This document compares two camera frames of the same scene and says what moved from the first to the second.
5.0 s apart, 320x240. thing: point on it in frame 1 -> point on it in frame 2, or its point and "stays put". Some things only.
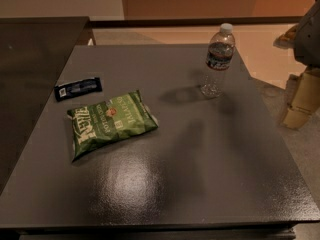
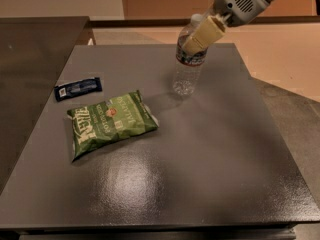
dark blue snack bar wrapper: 77,88 stays put
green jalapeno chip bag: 116,118 stays put
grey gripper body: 309,39 -> 237,4
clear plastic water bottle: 221,47 -> 188,65
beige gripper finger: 303,98 -> 207,32
